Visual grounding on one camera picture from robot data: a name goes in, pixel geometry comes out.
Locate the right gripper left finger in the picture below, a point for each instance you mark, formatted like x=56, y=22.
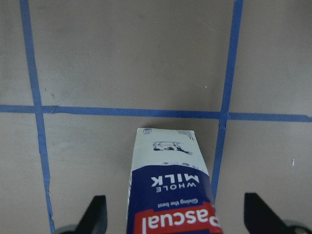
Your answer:
x=93, y=221

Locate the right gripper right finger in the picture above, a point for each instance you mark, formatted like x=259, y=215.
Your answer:
x=259, y=218

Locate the blue white milk carton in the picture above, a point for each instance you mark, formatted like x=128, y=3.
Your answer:
x=169, y=189

